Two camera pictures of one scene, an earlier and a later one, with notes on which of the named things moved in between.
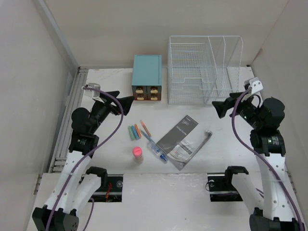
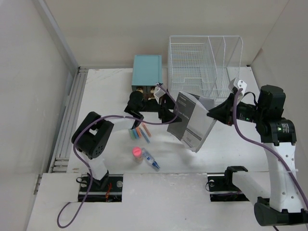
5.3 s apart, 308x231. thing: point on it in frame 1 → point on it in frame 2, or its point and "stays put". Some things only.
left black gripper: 126,102 → 163,108
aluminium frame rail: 58,160 stays put
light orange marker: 146,128 stays put
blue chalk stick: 134,132 stays put
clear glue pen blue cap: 157,150 → 147,155
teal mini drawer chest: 147,81 stays put
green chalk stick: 131,133 stays put
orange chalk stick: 138,131 stays put
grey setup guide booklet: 176,144 → 196,124
